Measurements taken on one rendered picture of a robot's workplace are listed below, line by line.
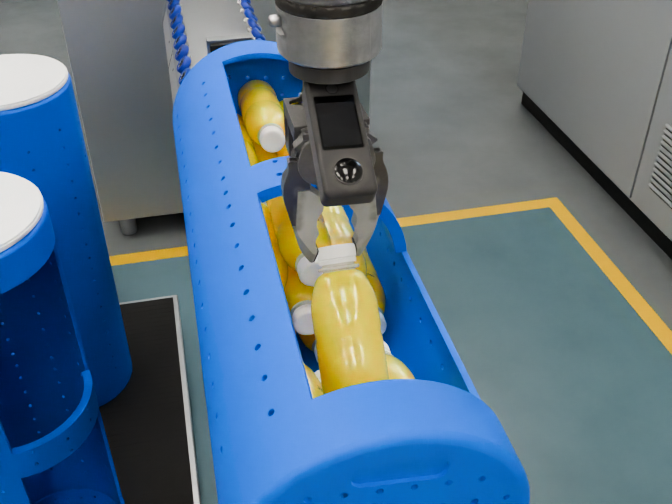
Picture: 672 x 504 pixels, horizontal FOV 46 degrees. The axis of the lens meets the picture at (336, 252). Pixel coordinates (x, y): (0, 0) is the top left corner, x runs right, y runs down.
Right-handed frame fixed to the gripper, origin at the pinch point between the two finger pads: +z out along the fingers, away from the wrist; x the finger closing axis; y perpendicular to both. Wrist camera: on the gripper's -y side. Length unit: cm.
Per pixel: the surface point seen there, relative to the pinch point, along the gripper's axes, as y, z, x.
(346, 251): -1.6, -1.1, -0.7
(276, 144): 45.4, 12.4, -0.6
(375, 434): -21.3, 2.5, 1.5
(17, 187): 59, 22, 41
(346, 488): -22.2, 7.6, 4.1
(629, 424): 67, 127, -100
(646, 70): 171, 70, -151
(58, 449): 41, 67, 43
